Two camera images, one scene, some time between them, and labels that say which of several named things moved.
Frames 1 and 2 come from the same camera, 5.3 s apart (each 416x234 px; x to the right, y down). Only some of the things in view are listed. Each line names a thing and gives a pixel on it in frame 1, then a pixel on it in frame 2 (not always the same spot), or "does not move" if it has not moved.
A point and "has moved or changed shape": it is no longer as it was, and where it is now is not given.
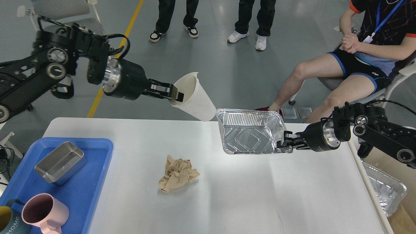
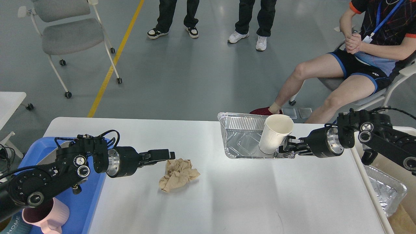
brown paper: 178,172 does not move
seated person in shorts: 375,35 does not move
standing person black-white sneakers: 166,10 does not move
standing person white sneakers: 265,17 does not move
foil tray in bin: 389,191 does not move
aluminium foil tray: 251,132 has moved or changed shape
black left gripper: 124,80 to 123,161
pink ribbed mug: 44,211 does not move
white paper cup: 196,103 to 276,128
